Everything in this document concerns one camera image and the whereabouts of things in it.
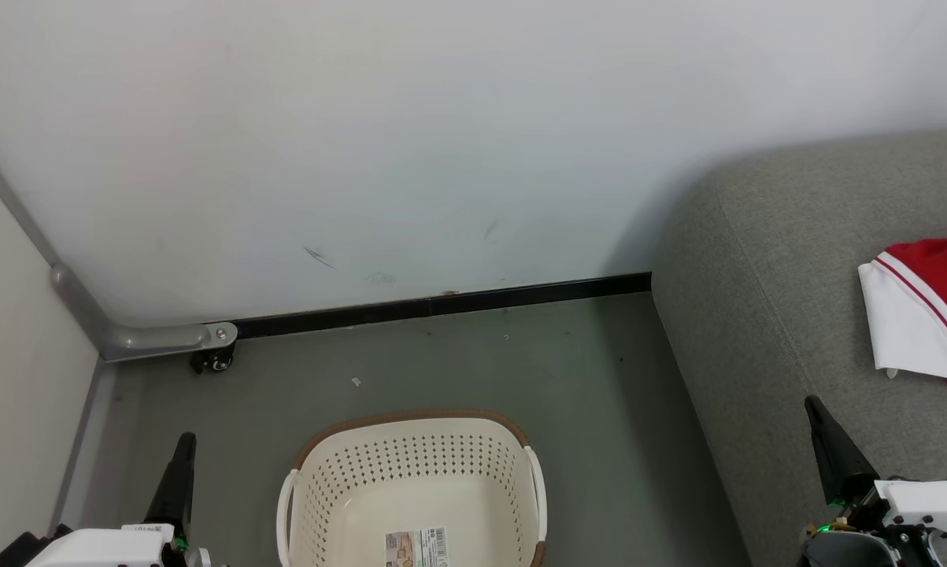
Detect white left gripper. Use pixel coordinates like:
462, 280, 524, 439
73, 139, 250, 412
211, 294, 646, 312
24, 432, 213, 567

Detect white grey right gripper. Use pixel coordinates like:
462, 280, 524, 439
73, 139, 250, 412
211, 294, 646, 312
796, 395, 947, 567

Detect red white striped jersey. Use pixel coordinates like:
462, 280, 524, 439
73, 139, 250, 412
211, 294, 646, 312
858, 211, 947, 397

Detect grey fabric sofa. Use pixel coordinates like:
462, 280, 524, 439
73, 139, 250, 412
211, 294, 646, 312
651, 130, 947, 567

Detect black caster wheel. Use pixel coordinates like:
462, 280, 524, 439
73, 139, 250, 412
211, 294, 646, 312
190, 349, 235, 374

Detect cream perforated plastic laundry basket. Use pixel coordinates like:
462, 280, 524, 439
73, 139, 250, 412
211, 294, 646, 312
276, 409, 549, 567

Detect black baseboard strip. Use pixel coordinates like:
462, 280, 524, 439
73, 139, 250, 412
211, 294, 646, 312
233, 272, 653, 339

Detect grey metal partition frame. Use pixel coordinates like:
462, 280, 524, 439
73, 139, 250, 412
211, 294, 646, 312
0, 130, 239, 363

